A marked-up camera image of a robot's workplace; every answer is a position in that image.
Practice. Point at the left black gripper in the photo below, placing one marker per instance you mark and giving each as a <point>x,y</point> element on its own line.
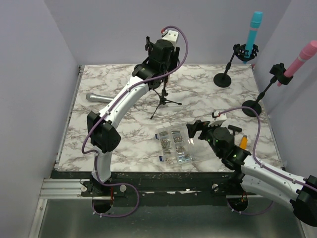
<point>174,56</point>

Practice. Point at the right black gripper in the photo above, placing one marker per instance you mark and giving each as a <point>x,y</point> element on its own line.
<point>199,125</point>

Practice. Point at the black round-base mic stand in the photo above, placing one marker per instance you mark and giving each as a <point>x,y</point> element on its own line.
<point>150,68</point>

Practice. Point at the black tripod mic stand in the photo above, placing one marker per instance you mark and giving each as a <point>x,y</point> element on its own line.
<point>162,97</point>

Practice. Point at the silver mesh microphone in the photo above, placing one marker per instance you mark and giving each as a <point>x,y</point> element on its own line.
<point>91,97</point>

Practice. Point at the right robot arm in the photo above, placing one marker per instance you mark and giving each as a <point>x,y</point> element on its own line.
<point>297,193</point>

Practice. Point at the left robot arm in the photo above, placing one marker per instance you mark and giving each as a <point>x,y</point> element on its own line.
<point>162,60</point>

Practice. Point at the blue microphone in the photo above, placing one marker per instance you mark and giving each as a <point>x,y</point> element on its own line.
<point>254,25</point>

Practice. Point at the black clip round stand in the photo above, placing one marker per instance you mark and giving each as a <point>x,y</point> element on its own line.
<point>277,71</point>

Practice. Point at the pink microphone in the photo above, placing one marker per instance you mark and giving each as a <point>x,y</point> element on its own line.
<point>305,54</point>

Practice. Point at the clear plastic screw box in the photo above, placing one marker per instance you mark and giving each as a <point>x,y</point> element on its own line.
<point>176,147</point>

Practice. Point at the black T-shaped tool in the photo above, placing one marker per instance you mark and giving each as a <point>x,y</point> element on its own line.
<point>234,129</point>

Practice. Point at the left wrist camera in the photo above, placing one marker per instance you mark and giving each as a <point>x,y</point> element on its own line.
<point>171,36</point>

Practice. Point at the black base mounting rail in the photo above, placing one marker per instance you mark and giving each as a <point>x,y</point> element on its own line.
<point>160,189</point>

